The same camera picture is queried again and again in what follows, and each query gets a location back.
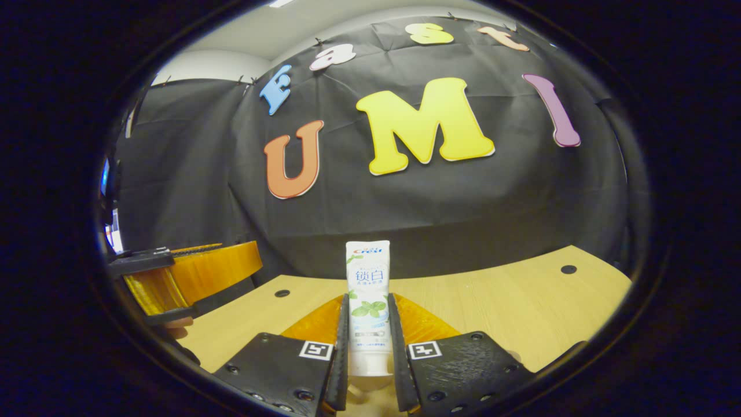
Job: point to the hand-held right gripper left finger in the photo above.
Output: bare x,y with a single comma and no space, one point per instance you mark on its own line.
341,359

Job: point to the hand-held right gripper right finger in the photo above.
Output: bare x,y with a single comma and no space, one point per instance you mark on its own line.
396,359

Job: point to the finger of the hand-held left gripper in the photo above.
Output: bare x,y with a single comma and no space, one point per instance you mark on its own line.
202,269
197,310

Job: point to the white toothpaste tube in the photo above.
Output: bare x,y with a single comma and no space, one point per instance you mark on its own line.
367,272

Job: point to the wooden desktop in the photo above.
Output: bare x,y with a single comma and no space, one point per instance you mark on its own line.
521,313

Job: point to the bright monitor screen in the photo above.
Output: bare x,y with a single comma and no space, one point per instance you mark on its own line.
111,231

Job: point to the black backdrop cloth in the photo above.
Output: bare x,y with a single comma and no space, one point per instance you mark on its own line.
434,202

